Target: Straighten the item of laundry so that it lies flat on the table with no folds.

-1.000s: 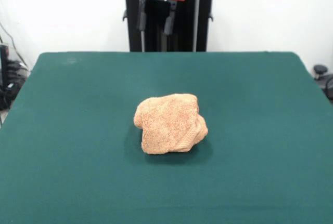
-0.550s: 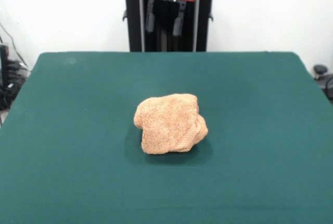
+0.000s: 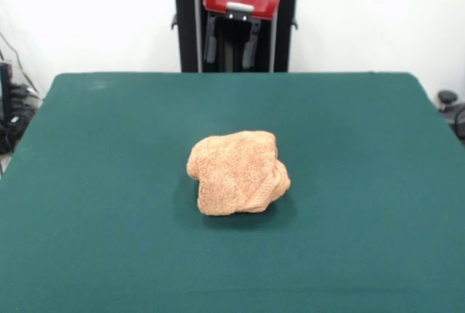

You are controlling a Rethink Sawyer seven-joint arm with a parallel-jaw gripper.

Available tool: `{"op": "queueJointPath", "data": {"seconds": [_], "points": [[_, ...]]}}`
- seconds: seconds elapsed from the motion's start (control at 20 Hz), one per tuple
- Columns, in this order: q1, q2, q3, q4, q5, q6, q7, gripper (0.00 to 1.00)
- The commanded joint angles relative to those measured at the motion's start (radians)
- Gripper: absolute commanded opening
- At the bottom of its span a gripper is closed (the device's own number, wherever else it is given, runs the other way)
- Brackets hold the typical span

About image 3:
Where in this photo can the black computer tower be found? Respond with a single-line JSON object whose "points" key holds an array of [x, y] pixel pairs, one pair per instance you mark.
{"points": [[5, 88]]}

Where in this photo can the dark green table cloth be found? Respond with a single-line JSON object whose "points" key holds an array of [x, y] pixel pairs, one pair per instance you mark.
{"points": [[109, 255]]}

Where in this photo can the black equipment pile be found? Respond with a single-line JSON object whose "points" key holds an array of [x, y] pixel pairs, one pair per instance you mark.
{"points": [[18, 109]]}

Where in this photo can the tan terry towel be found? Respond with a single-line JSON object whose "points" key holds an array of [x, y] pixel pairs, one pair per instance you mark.
{"points": [[232, 171]]}

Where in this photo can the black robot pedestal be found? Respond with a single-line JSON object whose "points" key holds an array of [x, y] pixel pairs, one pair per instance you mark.
{"points": [[232, 44]]}

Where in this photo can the black office chair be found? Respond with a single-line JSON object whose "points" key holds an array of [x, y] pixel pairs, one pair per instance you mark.
{"points": [[454, 109]]}

